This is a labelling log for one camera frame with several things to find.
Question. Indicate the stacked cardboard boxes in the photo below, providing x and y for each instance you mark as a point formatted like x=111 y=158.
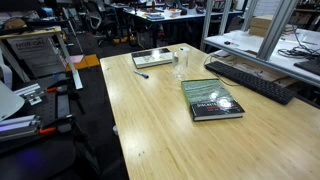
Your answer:
x=260 y=25

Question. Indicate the orange floor mat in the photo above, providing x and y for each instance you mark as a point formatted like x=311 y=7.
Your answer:
x=90 y=61

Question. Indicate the white bowl with orange contents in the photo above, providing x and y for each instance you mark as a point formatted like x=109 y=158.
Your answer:
x=173 y=12

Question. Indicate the thick aluminium frame post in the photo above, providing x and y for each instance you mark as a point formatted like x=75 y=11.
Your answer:
x=275 y=30

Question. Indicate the long aluminium extrusion bar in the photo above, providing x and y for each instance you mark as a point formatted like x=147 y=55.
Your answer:
x=18 y=128

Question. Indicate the blue and white pen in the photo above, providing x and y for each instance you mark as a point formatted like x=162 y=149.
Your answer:
x=141 y=74

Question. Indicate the black flat device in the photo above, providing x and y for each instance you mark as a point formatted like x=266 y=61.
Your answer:
x=309 y=66

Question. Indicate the white and black flat book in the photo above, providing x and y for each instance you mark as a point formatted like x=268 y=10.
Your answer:
x=152 y=58

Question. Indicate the white curved panel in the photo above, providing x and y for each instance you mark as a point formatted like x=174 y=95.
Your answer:
x=8 y=101

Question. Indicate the blue book stack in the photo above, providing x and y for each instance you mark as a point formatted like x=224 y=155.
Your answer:
x=155 y=16

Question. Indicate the pink paper sheet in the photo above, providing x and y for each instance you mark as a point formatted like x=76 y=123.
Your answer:
x=76 y=59

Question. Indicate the clear drinking glass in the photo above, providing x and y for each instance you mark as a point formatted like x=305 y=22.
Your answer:
x=180 y=65

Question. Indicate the thin aluminium frame post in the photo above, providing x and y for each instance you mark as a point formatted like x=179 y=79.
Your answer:
x=249 y=15
x=225 y=16
x=206 y=23

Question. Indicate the white top background table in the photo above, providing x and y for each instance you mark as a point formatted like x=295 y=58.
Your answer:
x=190 y=15

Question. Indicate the black computer keyboard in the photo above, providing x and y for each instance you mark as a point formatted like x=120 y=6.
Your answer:
x=250 y=81

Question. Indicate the green hardcover book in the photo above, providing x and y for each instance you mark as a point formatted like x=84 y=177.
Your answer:
x=208 y=96

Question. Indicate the short aluminium extrusion bracket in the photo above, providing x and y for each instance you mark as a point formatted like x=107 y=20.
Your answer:
x=30 y=95

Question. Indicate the white shelf board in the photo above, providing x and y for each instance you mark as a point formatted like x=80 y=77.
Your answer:
x=243 y=45

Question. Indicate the grey printed sign board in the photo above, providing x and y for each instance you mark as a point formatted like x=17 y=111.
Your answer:
x=36 y=55

